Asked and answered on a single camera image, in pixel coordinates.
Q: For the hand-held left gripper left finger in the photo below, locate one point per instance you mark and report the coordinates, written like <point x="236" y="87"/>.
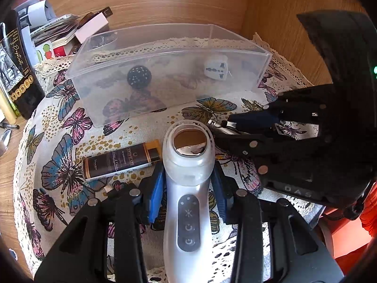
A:
<point x="154" y="193"/>

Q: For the pile of cards and papers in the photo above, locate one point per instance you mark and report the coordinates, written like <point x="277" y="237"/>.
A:
<point x="56" y="37"/>

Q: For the white travel adapter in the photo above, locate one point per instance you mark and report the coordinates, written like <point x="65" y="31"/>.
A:
<point x="216" y="68"/>

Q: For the white facial massager device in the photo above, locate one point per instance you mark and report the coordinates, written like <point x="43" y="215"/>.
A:
<point x="188" y="174"/>

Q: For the dark wine bottle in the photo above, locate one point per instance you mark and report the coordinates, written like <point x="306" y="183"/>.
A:
<point x="17" y="73"/>

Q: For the gold tube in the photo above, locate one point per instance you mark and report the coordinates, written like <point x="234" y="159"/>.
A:
<point x="7" y="106"/>

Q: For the metal spoon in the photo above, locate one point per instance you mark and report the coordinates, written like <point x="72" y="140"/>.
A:
<point x="3" y="141"/>

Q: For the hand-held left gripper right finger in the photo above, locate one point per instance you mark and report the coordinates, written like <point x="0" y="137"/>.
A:
<point x="221" y="196"/>

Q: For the white rectangular box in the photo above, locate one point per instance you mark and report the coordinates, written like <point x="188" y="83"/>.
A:
<point x="89" y="28"/>

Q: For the brown cosmetic bottle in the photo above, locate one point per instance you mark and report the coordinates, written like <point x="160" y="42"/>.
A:
<point x="117" y="160"/>

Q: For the clear plastic container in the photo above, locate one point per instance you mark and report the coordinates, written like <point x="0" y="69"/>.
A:
<point x="165" y="62"/>

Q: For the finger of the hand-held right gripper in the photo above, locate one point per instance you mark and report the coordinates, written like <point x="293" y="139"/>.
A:
<point x="244" y="146"/>
<point x="253" y="121"/>

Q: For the butterfly print lace tablecloth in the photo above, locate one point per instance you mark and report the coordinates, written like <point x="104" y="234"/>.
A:
<point x="59" y="153"/>

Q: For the small silver metal tool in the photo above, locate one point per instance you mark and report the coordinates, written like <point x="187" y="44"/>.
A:
<point x="219" y="125"/>

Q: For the small brown vial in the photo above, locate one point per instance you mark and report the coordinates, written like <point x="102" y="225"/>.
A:
<point x="97" y="14"/>

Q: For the folded white paper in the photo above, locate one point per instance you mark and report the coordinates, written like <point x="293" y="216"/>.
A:
<point x="36" y="10"/>

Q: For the black speckled ball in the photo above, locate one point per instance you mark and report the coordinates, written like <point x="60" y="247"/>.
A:
<point x="139" y="77"/>

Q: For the orange cloth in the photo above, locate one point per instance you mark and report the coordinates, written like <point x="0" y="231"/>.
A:
<point x="359" y="241"/>

